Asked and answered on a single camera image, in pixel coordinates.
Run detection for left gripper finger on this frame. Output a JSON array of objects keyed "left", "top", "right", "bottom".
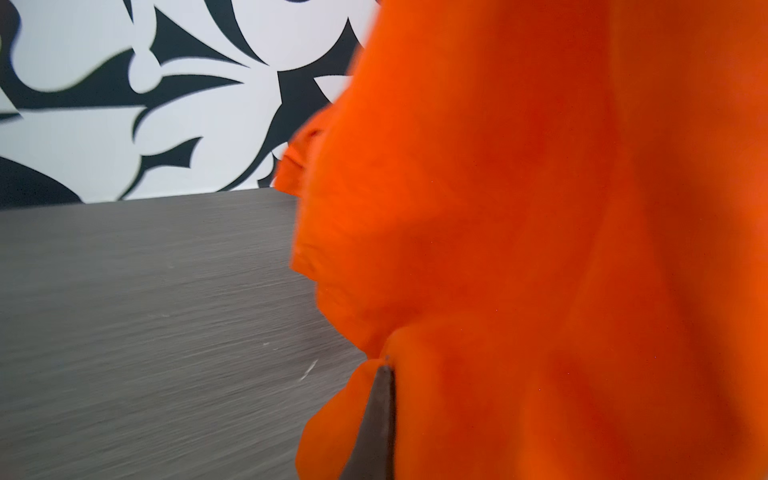
[{"left": 340, "top": 365, "right": 396, "bottom": 480}]

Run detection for orange shorts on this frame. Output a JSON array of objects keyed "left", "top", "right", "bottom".
[{"left": 278, "top": 1, "right": 767, "bottom": 479}]

